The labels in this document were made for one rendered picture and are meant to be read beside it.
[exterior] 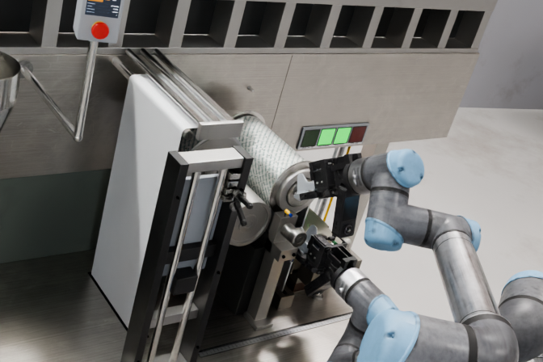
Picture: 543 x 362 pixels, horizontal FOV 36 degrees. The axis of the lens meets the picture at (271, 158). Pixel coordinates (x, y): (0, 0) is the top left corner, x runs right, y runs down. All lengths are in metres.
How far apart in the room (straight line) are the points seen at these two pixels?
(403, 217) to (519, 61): 5.18
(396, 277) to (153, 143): 2.55
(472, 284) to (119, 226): 0.82
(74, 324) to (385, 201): 0.76
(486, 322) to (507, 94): 5.52
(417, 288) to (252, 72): 2.22
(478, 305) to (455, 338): 0.15
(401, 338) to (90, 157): 1.00
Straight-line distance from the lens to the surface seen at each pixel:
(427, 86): 2.56
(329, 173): 1.74
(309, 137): 2.32
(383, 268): 4.14
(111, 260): 1.96
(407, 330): 1.24
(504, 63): 6.62
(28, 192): 1.98
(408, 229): 1.59
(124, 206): 1.86
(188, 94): 1.72
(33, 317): 1.93
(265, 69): 2.12
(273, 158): 1.90
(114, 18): 1.45
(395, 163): 1.59
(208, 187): 1.59
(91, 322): 1.94
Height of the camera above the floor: 2.15
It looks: 27 degrees down
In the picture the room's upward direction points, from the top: 16 degrees clockwise
